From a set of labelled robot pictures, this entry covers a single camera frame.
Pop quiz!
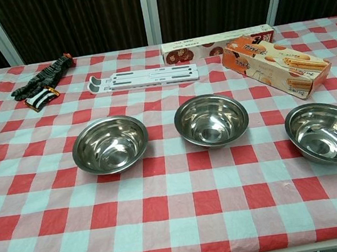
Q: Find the steel bowl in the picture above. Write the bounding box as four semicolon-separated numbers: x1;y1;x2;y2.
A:
281;99;337;172
67;110;154;181
171;88;254;156

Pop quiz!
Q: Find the red white checkered tablecloth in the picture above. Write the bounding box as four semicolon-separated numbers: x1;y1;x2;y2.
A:
0;15;337;252

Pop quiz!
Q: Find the white folding laptop stand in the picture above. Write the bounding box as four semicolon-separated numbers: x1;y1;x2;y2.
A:
85;60;200;97

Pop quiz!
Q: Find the long white cardboard box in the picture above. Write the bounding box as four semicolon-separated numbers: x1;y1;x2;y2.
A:
159;23;278;67

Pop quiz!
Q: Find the orange biscuit box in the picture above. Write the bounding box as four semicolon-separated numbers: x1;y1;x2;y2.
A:
218;23;336;113

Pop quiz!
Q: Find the black white striped packet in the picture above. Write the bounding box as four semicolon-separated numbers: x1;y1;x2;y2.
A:
22;87;62;115

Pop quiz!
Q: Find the black knitted glove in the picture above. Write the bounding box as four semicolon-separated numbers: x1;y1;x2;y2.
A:
5;51;80;102

